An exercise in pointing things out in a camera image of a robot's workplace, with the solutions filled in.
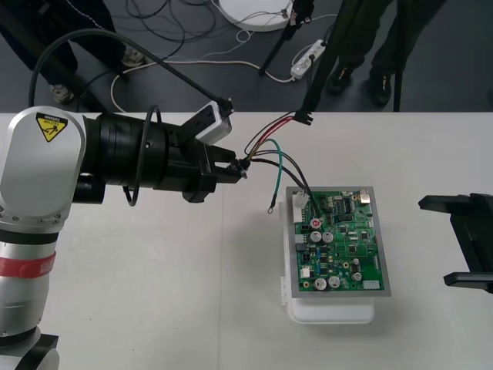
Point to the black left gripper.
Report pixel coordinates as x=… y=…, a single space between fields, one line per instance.
x=188 y=169

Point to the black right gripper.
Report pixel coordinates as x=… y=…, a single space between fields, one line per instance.
x=477 y=239

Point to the silver and black left arm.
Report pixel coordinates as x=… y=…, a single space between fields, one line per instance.
x=38 y=173

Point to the black tripod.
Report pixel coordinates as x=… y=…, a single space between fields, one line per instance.
x=319 y=77

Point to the white power strip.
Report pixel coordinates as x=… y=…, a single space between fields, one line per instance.
x=308 y=58

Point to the white round base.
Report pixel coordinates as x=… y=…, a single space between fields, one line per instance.
x=254 y=15

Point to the person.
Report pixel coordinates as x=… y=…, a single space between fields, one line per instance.
x=358 y=38
x=108 y=23

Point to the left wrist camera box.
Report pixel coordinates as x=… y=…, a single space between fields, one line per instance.
x=219 y=125

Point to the green circuit board grey frame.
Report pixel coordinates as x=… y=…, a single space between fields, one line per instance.
x=346 y=250

